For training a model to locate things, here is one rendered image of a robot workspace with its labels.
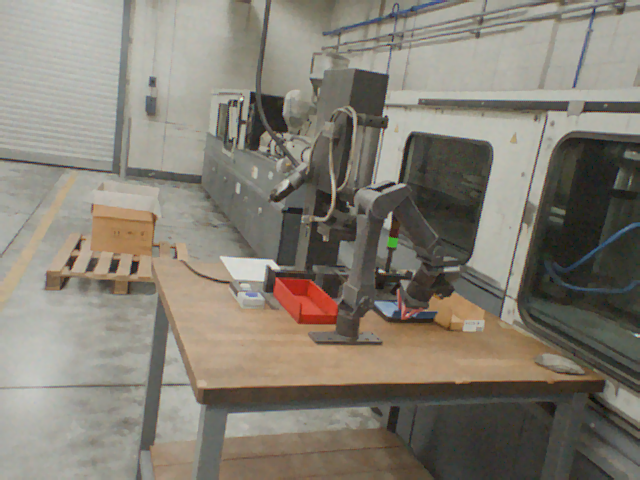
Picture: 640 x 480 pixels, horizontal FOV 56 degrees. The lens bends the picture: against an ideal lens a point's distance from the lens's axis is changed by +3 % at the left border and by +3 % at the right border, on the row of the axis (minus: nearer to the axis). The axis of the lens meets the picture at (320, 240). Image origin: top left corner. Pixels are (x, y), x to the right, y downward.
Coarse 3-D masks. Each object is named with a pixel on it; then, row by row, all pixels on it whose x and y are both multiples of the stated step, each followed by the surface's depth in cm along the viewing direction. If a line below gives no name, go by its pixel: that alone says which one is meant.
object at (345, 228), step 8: (328, 208) 209; (336, 208) 215; (344, 208) 214; (352, 208) 196; (336, 216) 202; (344, 216) 196; (352, 216) 194; (320, 224) 198; (328, 224) 196; (336, 224) 198; (344, 224) 194; (352, 224) 192; (320, 232) 197; (328, 232) 191; (336, 232) 192; (344, 232) 193; (352, 232) 194; (344, 240) 198; (352, 240) 199
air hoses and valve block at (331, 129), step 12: (264, 24) 218; (264, 36) 219; (264, 48) 219; (348, 108) 189; (264, 120) 222; (324, 132) 202; (336, 132) 197; (312, 144) 207; (288, 156) 222; (312, 156) 209; (312, 216) 210
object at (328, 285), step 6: (312, 270) 203; (318, 276) 198; (318, 282) 197; (324, 282) 195; (330, 282) 195; (336, 282) 196; (324, 288) 195; (330, 288) 196; (336, 288) 197; (330, 294) 197; (336, 294) 197
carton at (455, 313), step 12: (432, 300) 192; (444, 300) 206; (456, 300) 199; (444, 312) 186; (456, 312) 199; (468, 312) 193; (480, 312) 188; (444, 324) 185; (456, 324) 184; (468, 324) 185; (480, 324) 187
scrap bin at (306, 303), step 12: (276, 288) 187; (288, 288) 191; (300, 288) 193; (312, 288) 190; (288, 300) 176; (300, 300) 188; (312, 300) 189; (324, 300) 180; (288, 312) 175; (300, 312) 167; (312, 312) 178; (324, 312) 180; (336, 312) 172
